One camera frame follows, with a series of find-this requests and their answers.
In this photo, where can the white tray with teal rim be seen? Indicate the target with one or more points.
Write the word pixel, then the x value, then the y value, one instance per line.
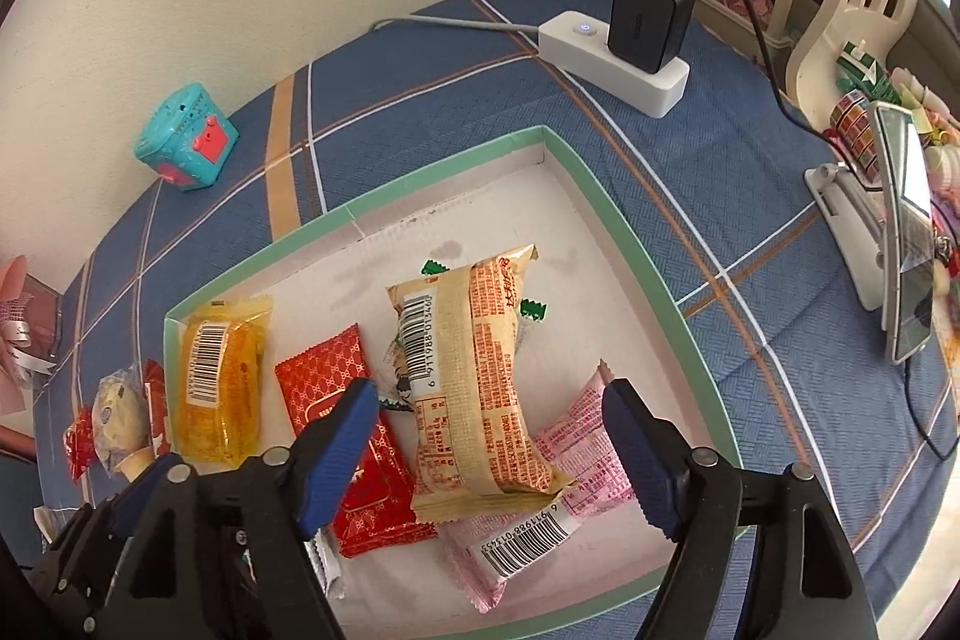
pixel 585 280

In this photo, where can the white phone stand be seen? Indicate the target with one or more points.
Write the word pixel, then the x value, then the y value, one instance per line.
pixel 847 212

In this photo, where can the pink patterned slipper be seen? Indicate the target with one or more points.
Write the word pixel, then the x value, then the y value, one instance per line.
pixel 742 3

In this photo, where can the black charger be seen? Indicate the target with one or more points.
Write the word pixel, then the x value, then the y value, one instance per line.
pixel 645 18

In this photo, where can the clear yellow snack packet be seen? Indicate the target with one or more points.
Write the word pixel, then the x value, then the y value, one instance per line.
pixel 217 385

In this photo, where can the green cookie packet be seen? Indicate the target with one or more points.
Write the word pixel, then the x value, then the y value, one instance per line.
pixel 394 377

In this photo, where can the colourful sticker roll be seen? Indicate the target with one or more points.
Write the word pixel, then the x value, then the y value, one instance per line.
pixel 855 123

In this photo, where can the yellow orange cake roll packet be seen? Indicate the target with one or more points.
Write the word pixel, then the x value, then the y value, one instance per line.
pixel 480 385

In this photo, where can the clear bun packet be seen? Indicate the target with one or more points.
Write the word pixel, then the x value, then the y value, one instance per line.
pixel 116 419

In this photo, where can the smartphone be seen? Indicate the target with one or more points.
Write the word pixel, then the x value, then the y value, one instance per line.
pixel 904 235

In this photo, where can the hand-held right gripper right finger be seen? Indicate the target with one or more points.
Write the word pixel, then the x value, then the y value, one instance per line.
pixel 637 452

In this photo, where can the white power strip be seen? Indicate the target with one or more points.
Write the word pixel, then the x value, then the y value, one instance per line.
pixel 577 40

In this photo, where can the pink snack packet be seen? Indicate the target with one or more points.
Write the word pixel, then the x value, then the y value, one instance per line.
pixel 570 452

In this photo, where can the small red snack packet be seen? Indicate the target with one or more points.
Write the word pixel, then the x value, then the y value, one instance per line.
pixel 75 449

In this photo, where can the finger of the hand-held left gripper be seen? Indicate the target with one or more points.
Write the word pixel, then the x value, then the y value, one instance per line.
pixel 139 494

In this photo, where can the red patterned snack packet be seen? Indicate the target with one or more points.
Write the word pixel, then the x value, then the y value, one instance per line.
pixel 315 377

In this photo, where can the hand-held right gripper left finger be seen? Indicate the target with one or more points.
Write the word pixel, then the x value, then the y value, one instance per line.
pixel 337 452

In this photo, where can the green striped packet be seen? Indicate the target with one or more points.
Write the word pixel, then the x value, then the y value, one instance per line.
pixel 862 66

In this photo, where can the teal toy box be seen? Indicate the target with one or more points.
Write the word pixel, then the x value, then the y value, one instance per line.
pixel 184 134

